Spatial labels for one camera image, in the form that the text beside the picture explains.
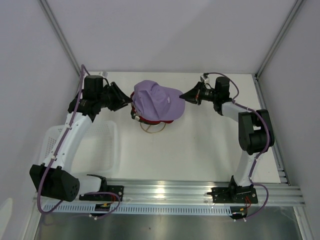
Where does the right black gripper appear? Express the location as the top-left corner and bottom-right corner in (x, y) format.
(179, 81), (218, 106)

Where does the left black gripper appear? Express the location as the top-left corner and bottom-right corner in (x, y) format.
(97, 82), (133, 112)

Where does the red baseball cap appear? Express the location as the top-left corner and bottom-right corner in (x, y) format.
(130, 101), (174, 126)

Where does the lavender baseball cap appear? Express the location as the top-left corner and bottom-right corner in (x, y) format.
(132, 80), (186, 122)

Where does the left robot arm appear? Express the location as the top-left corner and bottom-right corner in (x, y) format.
(29, 75), (132, 202)

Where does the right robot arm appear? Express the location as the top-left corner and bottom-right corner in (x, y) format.
(180, 73), (275, 204)

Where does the white plastic basket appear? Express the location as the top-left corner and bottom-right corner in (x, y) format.
(39, 120), (122, 177)

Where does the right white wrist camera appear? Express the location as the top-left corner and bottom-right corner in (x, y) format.
(200, 73), (210, 84)

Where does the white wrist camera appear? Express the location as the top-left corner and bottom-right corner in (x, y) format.
(98, 71), (108, 78)
(200, 73), (210, 84)

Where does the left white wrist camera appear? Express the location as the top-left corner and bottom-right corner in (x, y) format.
(98, 71), (108, 78)

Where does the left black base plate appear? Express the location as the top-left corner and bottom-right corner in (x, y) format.
(79, 185), (124, 202)

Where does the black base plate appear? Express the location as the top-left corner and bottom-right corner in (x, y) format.
(79, 185), (124, 202)
(206, 185), (258, 204)

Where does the aluminium mounting rail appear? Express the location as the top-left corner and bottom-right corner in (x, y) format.
(32, 159), (306, 207)

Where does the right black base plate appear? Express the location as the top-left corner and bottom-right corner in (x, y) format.
(206, 185), (258, 204)

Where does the left aluminium frame post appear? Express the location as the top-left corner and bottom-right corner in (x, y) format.
(37, 0), (81, 76)

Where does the aluminium frame post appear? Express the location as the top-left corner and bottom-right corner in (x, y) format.
(254, 0), (306, 81)
(37, 0), (81, 76)

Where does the white slotted cable duct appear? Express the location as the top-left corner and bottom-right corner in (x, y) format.
(55, 203), (232, 216)

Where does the right aluminium frame post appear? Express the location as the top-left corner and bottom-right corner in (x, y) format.
(254, 0), (306, 81)

